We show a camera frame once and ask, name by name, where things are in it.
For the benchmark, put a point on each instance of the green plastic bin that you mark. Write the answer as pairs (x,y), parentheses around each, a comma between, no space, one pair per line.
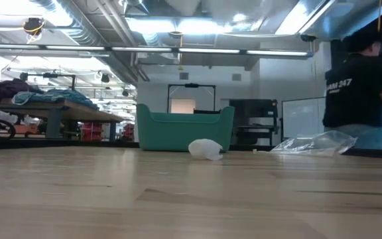
(184,132)

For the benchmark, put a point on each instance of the black workstation rack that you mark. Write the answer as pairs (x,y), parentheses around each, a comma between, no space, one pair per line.
(254,109)

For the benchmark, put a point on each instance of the long LED light bar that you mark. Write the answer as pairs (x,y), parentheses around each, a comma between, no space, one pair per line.
(141,49)

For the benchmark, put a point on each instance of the red storage rack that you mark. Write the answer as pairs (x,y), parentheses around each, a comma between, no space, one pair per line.
(91,131)

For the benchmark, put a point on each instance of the whiteboard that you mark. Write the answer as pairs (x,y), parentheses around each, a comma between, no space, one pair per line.
(302,116)

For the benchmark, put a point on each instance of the clear plastic bag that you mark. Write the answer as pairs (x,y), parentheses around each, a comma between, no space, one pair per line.
(313,144)

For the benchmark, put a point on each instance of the teal garment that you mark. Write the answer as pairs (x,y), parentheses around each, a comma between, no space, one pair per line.
(58,96)

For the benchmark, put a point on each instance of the grey-legged wooden workbench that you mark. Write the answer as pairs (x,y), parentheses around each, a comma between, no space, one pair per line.
(53,123)

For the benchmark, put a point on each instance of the person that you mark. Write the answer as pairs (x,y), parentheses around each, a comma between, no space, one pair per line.
(356,96)

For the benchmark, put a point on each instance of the black hanging device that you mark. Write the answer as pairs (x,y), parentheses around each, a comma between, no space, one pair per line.
(33,25)

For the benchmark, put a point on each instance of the purple garment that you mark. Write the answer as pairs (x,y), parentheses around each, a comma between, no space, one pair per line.
(5,89)

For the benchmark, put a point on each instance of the black gantry frame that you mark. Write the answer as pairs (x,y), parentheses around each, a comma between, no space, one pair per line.
(191,85)

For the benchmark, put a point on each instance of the black aluminium frame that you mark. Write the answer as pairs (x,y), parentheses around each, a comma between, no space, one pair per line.
(45,143)

